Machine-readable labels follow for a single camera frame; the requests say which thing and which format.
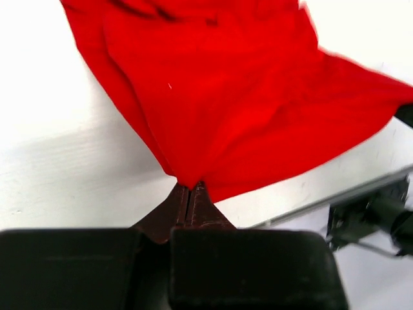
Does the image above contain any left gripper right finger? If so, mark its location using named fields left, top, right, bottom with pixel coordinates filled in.
left=168, top=183, right=348, bottom=309

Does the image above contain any red t-shirt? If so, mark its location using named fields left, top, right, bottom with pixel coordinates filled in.
left=63, top=1, right=412, bottom=202

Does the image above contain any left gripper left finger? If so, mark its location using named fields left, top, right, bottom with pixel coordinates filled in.
left=1, top=185, right=189, bottom=309

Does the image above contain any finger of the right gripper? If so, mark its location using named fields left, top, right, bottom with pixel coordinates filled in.
left=395, top=103, right=413, bottom=128

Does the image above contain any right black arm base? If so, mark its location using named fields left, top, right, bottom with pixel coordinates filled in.
left=327, top=177, right=412, bottom=258

